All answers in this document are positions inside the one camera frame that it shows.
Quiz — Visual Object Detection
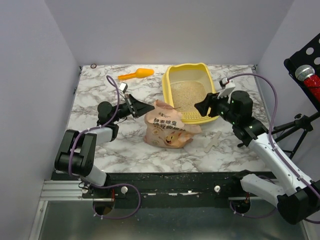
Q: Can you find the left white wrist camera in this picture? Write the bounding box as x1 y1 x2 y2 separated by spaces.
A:
118 82 128 94

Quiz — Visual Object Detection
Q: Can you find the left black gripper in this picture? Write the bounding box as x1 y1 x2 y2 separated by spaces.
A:
111 93 155 123

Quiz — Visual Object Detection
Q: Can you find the red silver microphone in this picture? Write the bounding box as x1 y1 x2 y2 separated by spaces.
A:
295 64 320 101

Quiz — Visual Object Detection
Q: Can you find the orange plastic scoop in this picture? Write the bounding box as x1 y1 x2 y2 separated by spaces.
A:
117 68 155 81

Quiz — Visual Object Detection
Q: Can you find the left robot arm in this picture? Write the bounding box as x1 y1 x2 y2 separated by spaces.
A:
54 94 155 198

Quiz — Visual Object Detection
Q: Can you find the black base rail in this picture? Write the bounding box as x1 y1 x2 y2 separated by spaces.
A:
82 172 250 209

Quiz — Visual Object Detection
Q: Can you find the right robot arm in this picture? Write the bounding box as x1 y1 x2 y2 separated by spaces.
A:
194 90 320 225

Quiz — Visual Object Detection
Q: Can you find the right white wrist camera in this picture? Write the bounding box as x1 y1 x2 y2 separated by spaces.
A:
218 77 236 99

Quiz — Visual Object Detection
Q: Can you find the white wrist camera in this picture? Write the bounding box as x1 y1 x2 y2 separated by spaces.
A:
118 82 128 94
218 77 236 99

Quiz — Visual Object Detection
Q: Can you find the yellow litter box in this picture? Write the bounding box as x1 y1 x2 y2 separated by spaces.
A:
162 62 217 125

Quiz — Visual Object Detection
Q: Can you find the black music stand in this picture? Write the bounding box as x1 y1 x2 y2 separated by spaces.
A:
237 32 320 158

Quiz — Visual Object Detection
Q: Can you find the pink cat litter bag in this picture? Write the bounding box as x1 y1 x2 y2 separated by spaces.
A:
144 100 202 149

